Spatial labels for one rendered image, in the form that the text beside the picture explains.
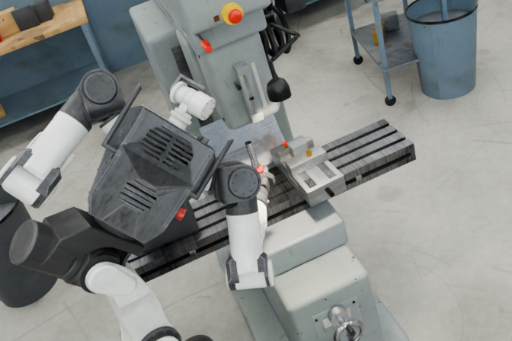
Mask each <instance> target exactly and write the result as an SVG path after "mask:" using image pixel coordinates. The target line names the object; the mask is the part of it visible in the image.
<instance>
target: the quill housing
mask: <svg viewBox="0 0 512 341"><path fill-rule="evenodd" d="M196 55H197V59H198V61H199V63H200V67H201V70H202V72H203V76H204V78H205V81H206V84H207V87H208V89H209V91H210V95H211V97H212V98H213V99H215V101H216V104H215V108H216V111H217V112H218V114H219V115H220V116H221V118H222V120H223V121H224V123H225V124H226V125H227V127H229V128H230V129H238V128H241V127H243V126H246V125H248V124H249V123H253V122H252V121H251V119H250V117H249V115H248V110H247V107H246V105H245V101H244V98H243V96H242V92H241V90H240V91H239V90H238V89H237V88H236V87H235V85H234V82H236V83H237V84H238V79H237V77H236V74H235V70H234V68H233V65H234V64H237V63H239V62H242V61H244V62H245V63H246V64H248V68H249V71H250V75H251V79H252V82H253V85H254V89H255V92H256V95H257V97H258V102H259V104H260V107H261V111H262V113H263V116H264V117H266V116H269V115H271V114H273V113H276V112H277V111H278V110H279V107H280V103H279V102H277V103H274V102H271V101H269V98H268V96H267V83H268V82H269V81H270V80H271V79H272V76H271V73H270V69H269V65H268V63H267V58H266V55H265V52H264V47H263V44H262V42H261V37H260V34H259V33H258V32H257V33H254V34H252V35H250V36H248V37H245V38H242V39H240V40H237V41H235V42H233V43H230V44H227V45H225V46H222V47H220V48H218V49H215V50H213V51H212V52H211V53H205V54H203V55H198V54H196Z"/></svg>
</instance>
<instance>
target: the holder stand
mask: <svg viewBox="0 0 512 341"><path fill-rule="evenodd" d="M183 209H186V210H187V211H186V213H185V215H184V217H183V218H182V219H181V220H180V221H179V220H177V219H176V218H175V217H174V218H173V219H172V220H171V222H170V223H169V225H168V227H167V228H166V229H165V231H164V232H163V233H162V234H160V235H159V236H158V237H155V238H154V239H152V240H150V241H149V242H147V243H146V244H143V243H142V245H143V246H144V247H145V249H144V251H143V252H145V251H147V250H151V249H152V248H155V247H158V246H161V245H163V244H166V243H168V242H171V241H174V240H177V239H179V238H181V237H185V236H187V235H189V234H193V233H195V232H197V231H198V227H197V222H196V219H195V215H194V211H193V209H192V207H191V205H190V202H189V201H188V202H187V204H186V205H185V206H184V207H183Z"/></svg>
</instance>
